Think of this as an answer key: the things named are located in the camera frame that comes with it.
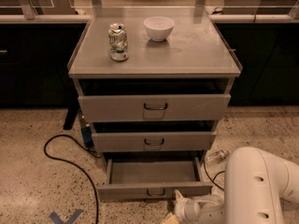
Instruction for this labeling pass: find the black cable right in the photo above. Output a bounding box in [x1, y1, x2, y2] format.
[203, 161, 226, 191]

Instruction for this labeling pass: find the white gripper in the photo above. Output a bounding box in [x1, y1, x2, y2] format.
[161, 189, 224, 224]

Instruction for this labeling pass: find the black cable left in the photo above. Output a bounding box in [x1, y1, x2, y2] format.
[43, 133, 101, 224]

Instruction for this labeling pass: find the dark lab bench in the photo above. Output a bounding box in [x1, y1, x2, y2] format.
[1, 22, 298, 106]

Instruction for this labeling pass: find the grey drawer cabinet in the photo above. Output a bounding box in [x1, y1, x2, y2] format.
[66, 6, 243, 173]

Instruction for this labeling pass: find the white bowl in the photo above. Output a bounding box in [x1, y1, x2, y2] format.
[144, 17, 175, 41]

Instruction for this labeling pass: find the grey middle drawer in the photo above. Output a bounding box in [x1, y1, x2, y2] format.
[93, 120, 216, 152]

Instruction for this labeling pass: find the grey bottom drawer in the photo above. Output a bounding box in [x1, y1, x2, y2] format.
[98, 158, 212, 202]

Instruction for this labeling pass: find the black cable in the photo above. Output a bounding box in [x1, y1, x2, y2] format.
[43, 133, 101, 224]
[203, 161, 226, 191]

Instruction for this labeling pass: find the grey top drawer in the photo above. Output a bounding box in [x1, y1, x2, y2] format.
[78, 78, 230, 122]

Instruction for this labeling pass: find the clear plastic bottle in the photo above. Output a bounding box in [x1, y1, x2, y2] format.
[206, 150, 230, 165]

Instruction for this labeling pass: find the crushed green soda can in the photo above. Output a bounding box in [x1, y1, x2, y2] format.
[108, 23, 128, 62]

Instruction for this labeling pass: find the blue power box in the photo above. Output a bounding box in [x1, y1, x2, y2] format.
[81, 124, 93, 148]

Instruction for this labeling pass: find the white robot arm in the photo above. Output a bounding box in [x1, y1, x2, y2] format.
[160, 147, 299, 224]

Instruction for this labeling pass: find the grey drawer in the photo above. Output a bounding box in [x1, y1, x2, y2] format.
[78, 78, 230, 122]
[98, 158, 212, 202]
[93, 120, 216, 152]

